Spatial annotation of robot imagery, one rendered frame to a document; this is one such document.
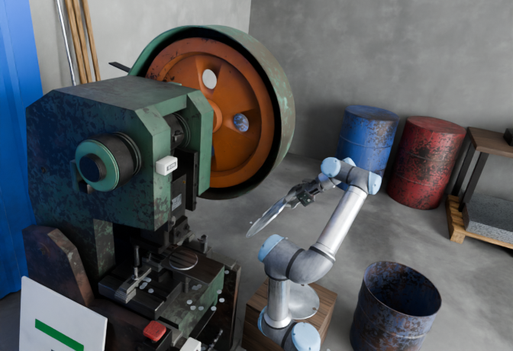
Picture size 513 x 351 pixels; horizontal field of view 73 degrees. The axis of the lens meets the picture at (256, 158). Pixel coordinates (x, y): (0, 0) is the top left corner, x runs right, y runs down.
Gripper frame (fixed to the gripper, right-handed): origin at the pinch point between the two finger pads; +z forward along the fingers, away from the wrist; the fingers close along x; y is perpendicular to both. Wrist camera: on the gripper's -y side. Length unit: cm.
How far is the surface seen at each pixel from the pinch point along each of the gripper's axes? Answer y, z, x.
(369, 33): -296, -80, -8
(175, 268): 28, 47, -11
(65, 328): 44, 103, -19
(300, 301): -12, 37, 60
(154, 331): 58, 45, -6
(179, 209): 19.3, 32.0, -29.2
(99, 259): 34, 69, -34
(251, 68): -8, -23, -56
